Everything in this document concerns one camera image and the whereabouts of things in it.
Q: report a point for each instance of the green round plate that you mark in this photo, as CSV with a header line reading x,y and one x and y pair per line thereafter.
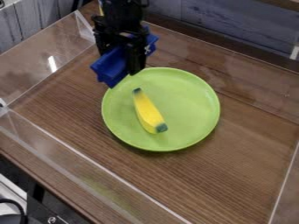
x,y
186,100

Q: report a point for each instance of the yellow toy banana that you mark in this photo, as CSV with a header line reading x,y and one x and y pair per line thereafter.
x,y
148,115

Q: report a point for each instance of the clear acrylic enclosure wall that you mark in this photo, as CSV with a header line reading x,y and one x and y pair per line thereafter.
x,y
227,180

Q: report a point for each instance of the blue plastic block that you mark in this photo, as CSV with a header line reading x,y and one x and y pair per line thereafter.
x,y
110,67

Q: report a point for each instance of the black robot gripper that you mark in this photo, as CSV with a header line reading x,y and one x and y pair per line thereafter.
x,y
120,16

